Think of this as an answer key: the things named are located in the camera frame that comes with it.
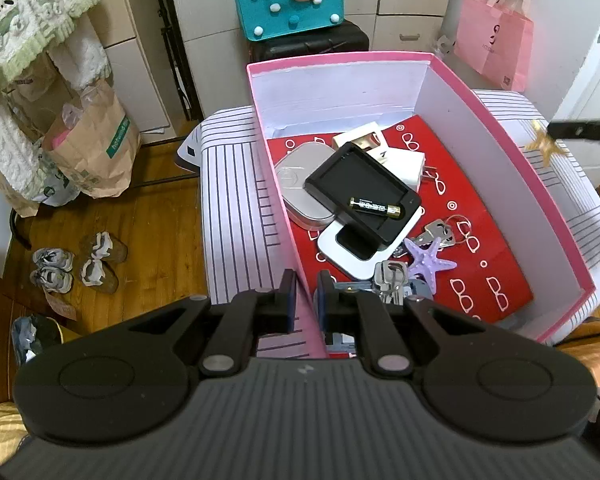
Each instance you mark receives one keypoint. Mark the bunch of keys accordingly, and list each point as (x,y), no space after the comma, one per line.
(392,280)
(437,234)

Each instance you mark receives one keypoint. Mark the yellow starfish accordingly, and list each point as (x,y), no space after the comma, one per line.
(547,145)

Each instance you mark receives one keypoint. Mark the small white box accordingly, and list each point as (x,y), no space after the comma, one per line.
(405,165)

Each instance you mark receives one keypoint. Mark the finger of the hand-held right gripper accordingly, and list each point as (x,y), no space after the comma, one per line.
(585,130)

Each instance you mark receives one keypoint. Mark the plain brown paper bag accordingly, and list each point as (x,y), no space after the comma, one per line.
(5,190)

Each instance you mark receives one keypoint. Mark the black and gold battery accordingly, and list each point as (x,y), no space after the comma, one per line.
(375,206)

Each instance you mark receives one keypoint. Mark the white green knit cardigan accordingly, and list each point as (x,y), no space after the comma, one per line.
(20,10)

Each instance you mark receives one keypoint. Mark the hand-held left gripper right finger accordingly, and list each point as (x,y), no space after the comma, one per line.
(322,305)

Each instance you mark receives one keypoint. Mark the pale pink rounded case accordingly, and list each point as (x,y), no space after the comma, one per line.
(300,180)

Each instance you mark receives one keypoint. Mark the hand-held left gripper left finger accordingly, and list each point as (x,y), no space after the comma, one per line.
(289,305)

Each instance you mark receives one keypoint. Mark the dark sneaker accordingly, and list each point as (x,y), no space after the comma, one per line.
(35,337)

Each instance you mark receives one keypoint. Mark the grey sneaker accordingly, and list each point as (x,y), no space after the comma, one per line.
(52,281)
(52,259)

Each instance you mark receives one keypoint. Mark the printed plastic bag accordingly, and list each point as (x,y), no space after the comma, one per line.
(55,190)

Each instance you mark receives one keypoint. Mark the brown paper bag green print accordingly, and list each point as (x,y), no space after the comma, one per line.
(100,145)

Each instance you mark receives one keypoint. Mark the person's yellow pants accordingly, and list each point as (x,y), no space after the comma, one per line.
(0,430)

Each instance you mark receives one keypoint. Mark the white device with dark screen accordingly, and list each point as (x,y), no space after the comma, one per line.
(360,267)

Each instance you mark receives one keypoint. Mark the black suitcase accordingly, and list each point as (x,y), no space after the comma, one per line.
(330,40)

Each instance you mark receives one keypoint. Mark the pink cardboard box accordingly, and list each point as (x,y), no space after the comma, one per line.
(455,100)

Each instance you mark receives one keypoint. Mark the pink paper shopping bag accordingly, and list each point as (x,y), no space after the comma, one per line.
(495,40)

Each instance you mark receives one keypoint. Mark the crumpled plastic bag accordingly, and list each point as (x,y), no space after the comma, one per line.
(444,45)

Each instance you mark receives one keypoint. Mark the black plastic tray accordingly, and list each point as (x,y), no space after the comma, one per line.
(350,175)

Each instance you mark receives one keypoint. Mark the striped tablecloth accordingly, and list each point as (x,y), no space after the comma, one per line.
(230,210)

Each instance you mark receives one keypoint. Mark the cream plastic holder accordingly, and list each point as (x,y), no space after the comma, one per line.
(367,141)

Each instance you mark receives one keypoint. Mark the purple starfish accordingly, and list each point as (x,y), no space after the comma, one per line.
(425,262)

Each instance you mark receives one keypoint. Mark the beige wardrobe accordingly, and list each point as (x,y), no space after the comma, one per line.
(205,0)

